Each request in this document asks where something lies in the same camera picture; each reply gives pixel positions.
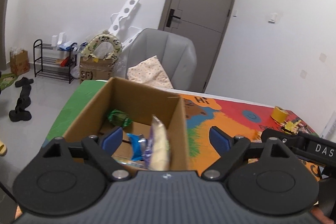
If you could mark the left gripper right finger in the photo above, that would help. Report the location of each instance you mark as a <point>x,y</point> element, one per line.
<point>266,178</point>

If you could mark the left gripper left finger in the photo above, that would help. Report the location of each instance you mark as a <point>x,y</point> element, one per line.
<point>65,178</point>

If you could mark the right hand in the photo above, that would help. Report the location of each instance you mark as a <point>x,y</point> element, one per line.
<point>318,213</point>

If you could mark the yellow toy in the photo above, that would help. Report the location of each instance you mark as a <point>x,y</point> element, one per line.
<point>291,127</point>

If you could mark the yellow tape roll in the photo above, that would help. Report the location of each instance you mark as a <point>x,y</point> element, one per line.
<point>279,114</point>

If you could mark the yellow slipper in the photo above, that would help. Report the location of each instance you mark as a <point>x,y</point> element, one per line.
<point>3,149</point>

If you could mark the black boots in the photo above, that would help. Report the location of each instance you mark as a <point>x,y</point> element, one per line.
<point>20,113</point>

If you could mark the green candy packet in box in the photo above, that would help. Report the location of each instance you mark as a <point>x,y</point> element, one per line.
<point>119,118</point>

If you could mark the blue snack wrapper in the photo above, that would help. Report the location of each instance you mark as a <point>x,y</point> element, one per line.
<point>138,144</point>

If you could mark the colourful cartoon table mat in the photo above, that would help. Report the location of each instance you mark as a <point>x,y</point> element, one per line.
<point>202,112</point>

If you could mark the open cardboard box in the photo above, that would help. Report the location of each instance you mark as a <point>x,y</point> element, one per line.
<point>141,103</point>

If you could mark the purple cream snack bag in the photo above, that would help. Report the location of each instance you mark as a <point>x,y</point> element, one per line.
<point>157,150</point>

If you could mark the green floor mat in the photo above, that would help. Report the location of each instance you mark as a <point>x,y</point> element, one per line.
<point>7,80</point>

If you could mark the taped cardboard box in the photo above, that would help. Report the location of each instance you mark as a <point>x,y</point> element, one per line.
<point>95,69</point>

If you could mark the black shoe rack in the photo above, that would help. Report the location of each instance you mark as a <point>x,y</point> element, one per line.
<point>57,68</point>

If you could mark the brown paper bag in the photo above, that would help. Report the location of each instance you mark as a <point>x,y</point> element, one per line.
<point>19,61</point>

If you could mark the panda print neck pillow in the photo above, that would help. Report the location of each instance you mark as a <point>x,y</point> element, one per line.
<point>104,46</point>

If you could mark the dotted cream pillow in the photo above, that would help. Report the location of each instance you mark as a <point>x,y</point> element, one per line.
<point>149,72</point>

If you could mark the grey upholstered chair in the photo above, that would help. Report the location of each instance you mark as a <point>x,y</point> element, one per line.
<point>176,54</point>

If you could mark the white perforated rack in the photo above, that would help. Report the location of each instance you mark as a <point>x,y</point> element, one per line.
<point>120,23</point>

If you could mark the grey door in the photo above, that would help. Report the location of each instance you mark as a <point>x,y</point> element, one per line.
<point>204,22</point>

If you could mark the white light switch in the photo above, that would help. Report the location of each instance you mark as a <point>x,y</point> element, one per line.
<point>273,18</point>

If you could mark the black door handle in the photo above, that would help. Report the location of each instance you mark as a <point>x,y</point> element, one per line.
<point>171,16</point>

